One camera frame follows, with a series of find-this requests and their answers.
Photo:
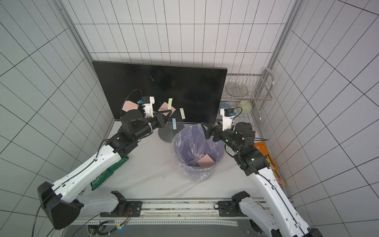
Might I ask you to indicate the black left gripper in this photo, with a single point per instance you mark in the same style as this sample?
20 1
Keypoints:
162 124

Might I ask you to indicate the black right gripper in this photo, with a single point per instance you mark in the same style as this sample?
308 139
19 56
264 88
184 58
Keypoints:
217 132

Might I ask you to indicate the blue sticky flag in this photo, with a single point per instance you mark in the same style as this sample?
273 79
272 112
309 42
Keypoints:
174 124

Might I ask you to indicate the yellow-green sticky flag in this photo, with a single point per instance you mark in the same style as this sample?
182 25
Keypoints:
182 114

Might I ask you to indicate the green narrow sticky flag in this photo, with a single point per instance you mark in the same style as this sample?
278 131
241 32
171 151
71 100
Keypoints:
170 103

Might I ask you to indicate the pink sticky note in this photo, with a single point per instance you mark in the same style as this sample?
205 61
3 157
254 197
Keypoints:
206 162
129 105

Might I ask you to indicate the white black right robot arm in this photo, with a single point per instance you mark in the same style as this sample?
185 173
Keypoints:
282 220

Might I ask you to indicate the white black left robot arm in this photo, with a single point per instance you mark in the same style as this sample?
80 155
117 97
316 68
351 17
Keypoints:
62 201

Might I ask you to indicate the grey round monitor stand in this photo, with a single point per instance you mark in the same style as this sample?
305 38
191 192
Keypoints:
167 134

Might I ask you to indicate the black computer monitor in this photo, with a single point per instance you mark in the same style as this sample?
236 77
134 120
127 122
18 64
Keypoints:
198 90

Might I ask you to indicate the blue bowl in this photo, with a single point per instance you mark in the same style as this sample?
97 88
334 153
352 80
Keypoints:
224 106

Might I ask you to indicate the purple bin with plastic liner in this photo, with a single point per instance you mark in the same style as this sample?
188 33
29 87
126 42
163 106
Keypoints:
190 145

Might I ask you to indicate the light green bowl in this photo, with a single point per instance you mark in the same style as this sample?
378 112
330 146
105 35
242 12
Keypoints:
245 107

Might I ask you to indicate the glass dish on rack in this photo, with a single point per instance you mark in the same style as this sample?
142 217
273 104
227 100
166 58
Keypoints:
237 90

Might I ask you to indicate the steel dish rack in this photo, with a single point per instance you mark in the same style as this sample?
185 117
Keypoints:
260 91

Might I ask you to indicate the orange candy bag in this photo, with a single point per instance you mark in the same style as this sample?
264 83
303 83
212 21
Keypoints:
263 149

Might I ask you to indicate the green snack bag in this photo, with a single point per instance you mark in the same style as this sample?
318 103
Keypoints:
100 179

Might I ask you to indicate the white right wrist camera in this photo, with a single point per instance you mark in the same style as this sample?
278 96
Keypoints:
228 116

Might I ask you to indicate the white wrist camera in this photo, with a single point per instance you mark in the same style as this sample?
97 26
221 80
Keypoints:
228 116
147 104

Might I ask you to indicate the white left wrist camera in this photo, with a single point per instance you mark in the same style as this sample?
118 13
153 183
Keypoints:
147 104

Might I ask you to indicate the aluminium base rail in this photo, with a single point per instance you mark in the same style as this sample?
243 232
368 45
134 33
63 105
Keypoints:
168 217

